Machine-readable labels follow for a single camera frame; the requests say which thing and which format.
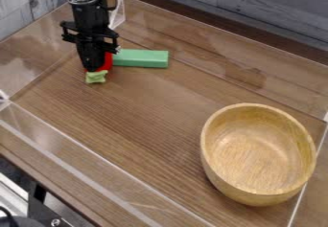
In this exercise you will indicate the clear acrylic barrier wall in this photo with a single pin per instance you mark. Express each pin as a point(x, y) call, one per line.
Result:
point(114, 147)

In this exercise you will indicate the clear acrylic corner bracket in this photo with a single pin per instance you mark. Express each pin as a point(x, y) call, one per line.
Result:
point(117, 16)

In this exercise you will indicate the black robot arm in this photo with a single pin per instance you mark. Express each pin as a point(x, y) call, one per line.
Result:
point(106, 3)

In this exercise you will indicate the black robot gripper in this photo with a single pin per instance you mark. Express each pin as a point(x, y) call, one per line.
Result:
point(90, 29)

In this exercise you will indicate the green rectangular block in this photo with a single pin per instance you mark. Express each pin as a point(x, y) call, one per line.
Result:
point(141, 58)

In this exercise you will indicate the wooden bowl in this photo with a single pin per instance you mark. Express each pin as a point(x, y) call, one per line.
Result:
point(258, 153)

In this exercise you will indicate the red plush strawberry toy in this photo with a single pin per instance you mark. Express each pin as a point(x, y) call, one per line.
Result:
point(98, 76)

